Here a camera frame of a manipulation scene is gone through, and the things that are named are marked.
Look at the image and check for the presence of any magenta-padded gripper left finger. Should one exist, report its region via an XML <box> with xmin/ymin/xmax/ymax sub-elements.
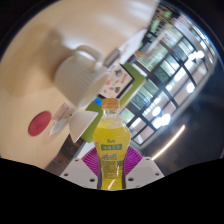
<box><xmin>59</xmin><ymin>147</ymin><xmax>102</xmax><ymax>190</ymax></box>

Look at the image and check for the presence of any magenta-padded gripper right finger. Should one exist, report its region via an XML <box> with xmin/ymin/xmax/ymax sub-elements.
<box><xmin>123</xmin><ymin>145</ymin><xmax>165</xmax><ymax>189</ymax></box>

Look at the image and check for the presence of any yellow drink bottle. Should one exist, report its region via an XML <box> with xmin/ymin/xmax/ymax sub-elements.
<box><xmin>92</xmin><ymin>97</ymin><xmax>132</xmax><ymax>191</ymax></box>

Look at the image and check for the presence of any long curved ceiling light strip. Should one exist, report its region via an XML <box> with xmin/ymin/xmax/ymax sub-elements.
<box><xmin>151</xmin><ymin>124</ymin><xmax>187</xmax><ymax>161</ymax></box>

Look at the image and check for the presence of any green upholstered bench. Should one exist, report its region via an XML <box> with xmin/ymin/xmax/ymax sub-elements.
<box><xmin>80</xmin><ymin>61</ymin><xmax>148</xmax><ymax>144</ymax></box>

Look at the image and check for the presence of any group of pendant lamps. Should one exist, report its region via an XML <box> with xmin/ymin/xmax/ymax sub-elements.
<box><xmin>150</xmin><ymin>49</ymin><xmax>205</xmax><ymax>130</ymax></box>

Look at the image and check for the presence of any flat round red coaster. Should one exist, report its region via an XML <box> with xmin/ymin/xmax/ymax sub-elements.
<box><xmin>27</xmin><ymin>110</ymin><xmax>53</xmax><ymax>137</ymax></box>

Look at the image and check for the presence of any white ribbed mug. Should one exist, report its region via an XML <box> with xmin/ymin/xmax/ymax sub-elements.
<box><xmin>53</xmin><ymin>44</ymin><xmax>111</xmax><ymax>109</ymax></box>

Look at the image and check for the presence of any large dark-framed window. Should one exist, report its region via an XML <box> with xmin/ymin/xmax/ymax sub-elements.
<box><xmin>119</xmin><ymin>9</ymin><xmax>218</xmax><ymax>148</ymax></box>

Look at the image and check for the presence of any dark phone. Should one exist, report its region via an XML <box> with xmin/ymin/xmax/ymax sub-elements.
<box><xmin>103</xmin><ymin>49</ymin><xmax>123</xmax><ymax>68</ymax></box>

